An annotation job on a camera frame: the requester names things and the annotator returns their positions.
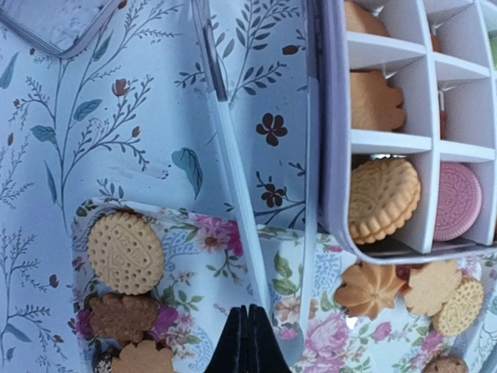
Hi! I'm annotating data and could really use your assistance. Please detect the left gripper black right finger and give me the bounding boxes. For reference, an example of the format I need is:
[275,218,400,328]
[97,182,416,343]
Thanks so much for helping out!
[248,305,290,373]

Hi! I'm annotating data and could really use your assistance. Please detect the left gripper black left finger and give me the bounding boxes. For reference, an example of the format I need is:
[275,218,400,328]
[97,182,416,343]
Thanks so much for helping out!
[204,305,249,373]

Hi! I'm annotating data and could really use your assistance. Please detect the swirl orange cookie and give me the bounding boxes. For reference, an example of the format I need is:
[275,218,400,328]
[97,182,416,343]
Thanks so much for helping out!
[334,262,406,320]

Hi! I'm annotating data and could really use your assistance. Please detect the metal divided cookie tin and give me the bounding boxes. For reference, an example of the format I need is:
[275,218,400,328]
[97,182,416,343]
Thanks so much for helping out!
[307,1,496,264]

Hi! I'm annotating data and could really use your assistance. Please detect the metal serving tongs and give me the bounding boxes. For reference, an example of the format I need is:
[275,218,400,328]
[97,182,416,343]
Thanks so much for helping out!
[189,0,323,362]

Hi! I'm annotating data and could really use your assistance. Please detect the floral cookie tray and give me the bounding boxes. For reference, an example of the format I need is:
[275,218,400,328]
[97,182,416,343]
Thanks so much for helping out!
[69,197,497,373]

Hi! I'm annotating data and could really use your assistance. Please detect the chocolate donut cookie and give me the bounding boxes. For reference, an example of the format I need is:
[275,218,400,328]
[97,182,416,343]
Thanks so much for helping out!
[92,353,114,373]

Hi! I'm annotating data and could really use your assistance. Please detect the round tan cookie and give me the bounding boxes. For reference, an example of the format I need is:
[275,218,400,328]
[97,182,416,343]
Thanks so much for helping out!
[87,211,165,295]

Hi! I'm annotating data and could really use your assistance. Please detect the metal tin lid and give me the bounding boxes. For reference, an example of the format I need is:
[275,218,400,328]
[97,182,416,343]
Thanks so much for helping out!
[1,0,127,58]

